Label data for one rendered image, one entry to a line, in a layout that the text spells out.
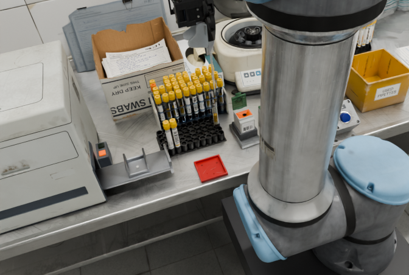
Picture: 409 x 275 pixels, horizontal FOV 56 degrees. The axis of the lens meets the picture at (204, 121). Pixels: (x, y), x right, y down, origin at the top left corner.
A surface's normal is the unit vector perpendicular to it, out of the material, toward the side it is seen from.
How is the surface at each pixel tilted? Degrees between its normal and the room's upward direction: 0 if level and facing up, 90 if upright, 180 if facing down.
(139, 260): 0
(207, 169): 0
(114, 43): 88
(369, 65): 90
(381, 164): 8
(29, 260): 0
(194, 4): 90
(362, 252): 76
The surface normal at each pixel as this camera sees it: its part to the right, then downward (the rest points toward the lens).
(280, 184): -0.51, 0.65
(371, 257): 0.07, 0.45
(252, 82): -0.04, -0.40
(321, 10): -0.11, 0.71
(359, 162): 0.04, -0.73
